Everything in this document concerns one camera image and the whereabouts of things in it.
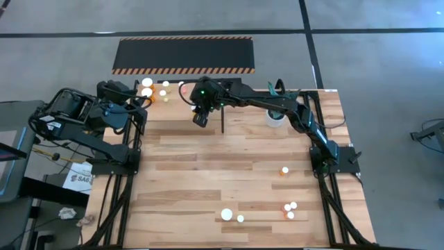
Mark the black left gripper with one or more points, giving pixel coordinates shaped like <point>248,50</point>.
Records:
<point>123,116</point>

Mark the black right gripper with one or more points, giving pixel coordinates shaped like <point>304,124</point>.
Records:
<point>208,93</point>

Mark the small pink pill bottle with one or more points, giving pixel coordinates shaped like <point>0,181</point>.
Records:
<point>287,207</point>
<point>293,205</point>
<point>180,83</point>

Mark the large white cap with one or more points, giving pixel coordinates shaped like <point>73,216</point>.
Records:
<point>226,214</point>

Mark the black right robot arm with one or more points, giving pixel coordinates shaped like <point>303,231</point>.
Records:
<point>270,102</point>

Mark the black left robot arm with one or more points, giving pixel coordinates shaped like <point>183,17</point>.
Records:
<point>86,140</point>

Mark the black hazard-striped floor mat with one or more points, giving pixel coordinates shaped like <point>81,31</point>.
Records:
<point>184,55</point>

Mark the white printed paper sheet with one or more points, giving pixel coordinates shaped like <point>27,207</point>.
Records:
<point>78,178</point>

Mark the green snake plant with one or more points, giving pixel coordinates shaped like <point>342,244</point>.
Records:
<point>272,89</point>

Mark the crumpled brown paper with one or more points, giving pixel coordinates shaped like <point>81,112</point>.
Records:
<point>86,220</point>

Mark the crumpled white paper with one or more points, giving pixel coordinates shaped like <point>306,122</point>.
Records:
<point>67,213</point>

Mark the screen with blue edge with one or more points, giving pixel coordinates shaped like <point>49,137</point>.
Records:
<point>10,156</point>

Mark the grey metal stand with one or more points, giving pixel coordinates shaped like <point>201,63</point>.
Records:
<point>433,133</point>

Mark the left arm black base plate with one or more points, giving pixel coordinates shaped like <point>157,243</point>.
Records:
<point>104,168</point>

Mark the black aluminium table frame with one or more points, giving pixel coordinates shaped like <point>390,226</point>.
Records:
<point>249,93</point>

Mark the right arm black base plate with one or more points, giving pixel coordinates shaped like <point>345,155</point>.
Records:
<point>347,166</point>

